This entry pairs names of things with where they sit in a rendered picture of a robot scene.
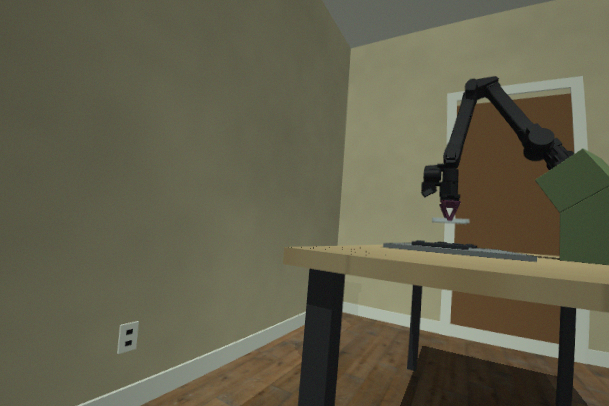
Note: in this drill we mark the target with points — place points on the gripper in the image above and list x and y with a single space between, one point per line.
448 201

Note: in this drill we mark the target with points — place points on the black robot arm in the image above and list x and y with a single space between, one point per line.
541 140

